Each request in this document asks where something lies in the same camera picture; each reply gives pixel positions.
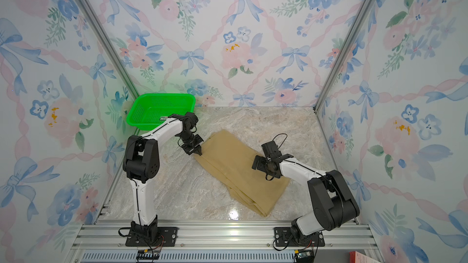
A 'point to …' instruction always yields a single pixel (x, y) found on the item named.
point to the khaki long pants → (231, 159)
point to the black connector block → (141, 255)
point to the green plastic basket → (147, 108)
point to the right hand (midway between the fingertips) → (262, 166)
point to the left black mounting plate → (166, 237)
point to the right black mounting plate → (283, 237)
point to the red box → (355, 257)
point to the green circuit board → (304, 255)
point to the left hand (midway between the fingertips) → (206, 151)
